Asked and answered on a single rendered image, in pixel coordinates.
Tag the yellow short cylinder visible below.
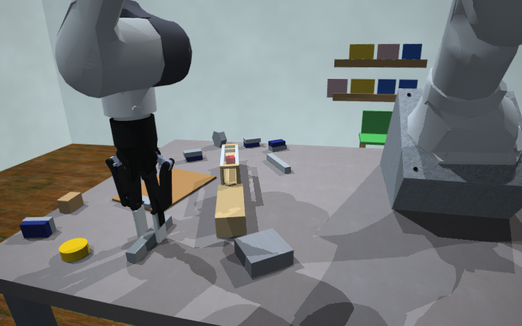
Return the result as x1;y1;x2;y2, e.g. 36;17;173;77
59;238;90;261

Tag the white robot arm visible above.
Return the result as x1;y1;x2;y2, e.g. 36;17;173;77
55;0;522;165

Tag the small tan block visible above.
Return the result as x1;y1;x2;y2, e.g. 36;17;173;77
57;192;84;213

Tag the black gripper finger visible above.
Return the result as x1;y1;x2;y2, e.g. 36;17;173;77
105;155;148;239
136;151;175;243

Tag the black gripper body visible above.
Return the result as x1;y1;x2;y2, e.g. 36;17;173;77
109;113;161;174

